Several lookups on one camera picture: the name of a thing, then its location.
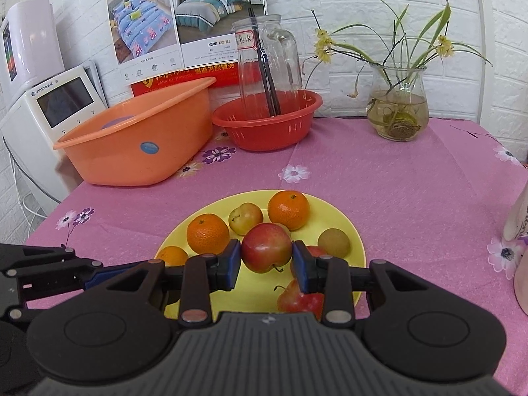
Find white cylindrical appliance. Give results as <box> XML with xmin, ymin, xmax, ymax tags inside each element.
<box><xmin>1</xmin><ymin>0</ymin><xmax>64</xmax><ymax>107</ymax></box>

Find red apple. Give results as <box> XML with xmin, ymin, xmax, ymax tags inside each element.
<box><xmin>241</xmin><ymin>223</ymin><xmax>293</xmax><ymax>274</ymax></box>

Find pink floral tablecloth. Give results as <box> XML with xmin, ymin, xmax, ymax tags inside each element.
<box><xmin>29</xmin><ymin>118</ymin><xmax>527</xmax><ymax>395</ymax></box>

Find white tumbler cup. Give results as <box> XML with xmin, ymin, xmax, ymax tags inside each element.
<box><xmin>502</xmin><ymin>184</ymin><xmax>528</xmax><ymax>315</ymax></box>

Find mandarin back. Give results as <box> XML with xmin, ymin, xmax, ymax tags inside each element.
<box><xmin>267</xmin><ymin>190</ymin><xmax>311</xmax><ymax>231</ymax></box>

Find bedding advertisement poster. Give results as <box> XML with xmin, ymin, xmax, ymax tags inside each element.
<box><xmin>106</xmin><ymin>0</ymin><xmax>265</xmax><ymax>85</ymax></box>

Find mandarin middle left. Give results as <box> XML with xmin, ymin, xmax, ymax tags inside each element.
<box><xmin>186</xmin><ymin>214</ymin><xmax>230</xmax><ymax>255</ymax></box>

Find yellow plate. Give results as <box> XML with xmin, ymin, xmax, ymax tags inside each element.
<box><xmin>159</xmin><ymin>189</ymin><xmax>366</xmax><ymax>316</ymax></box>

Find round brown pear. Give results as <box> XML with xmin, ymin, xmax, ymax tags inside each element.
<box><xmin>318</xmin><ymin>228</ymin><xmax>351</xmax><ymax>258</ymax></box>

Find orange plastic basin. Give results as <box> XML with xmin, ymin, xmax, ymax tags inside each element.
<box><xmin>54</xmin><ymin>77</ymin><xmax>216</xmax><ymax>187</ymax></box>

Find mandarin front left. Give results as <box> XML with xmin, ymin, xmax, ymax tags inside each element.
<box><xmin>157</xmin><ymin>246</ymin><xmax>189</xmax><ymax>267</ymax></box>

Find glass pitcher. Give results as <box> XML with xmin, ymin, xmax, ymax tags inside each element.
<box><xmin>233</xmin><ymin>9</ymin><xmax>303</xmax><ymax>120</ymax></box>

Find glass vase with plant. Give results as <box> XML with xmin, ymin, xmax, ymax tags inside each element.
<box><xmin>304</xmin><ymin>0</ymin><xmax>492</xmax><ymax>142</ymax></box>

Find red plastic colander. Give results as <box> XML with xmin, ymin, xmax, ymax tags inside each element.
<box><xmin>212</xmin><ymin>90</ymin><xmax>322</xmax><ymax>152</ymax></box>

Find white device with screen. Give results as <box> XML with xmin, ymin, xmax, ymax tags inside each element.
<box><xmin>1</xmin><ymin>61</ymin><xmax>107</xmax><ymax>215</ymax></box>

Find mandarin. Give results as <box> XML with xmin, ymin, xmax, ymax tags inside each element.
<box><xmin>186</xmin><ymin>214</ymin><xmax>230</xmax><ymax>255</ymax></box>
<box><xmin>267</xmin><ymin>190</ymin><xmax>311</xmax><ymax>231</ymax></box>
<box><xmin>157</xmin><ymin>246</ymin><xmax>189</xmax><ymax>267</ymax></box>

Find black straws in pitcher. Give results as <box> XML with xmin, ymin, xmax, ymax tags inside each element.
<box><xmin>248</xmin><ymin>7</ymin><xmax>280</xmax><ymax>117</ymax></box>

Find red apple front plate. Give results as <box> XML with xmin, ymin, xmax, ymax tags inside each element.
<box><xmin>274</xmin><ymin>279</ymin><xmax>325</xmax><ymax>321</ymax></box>

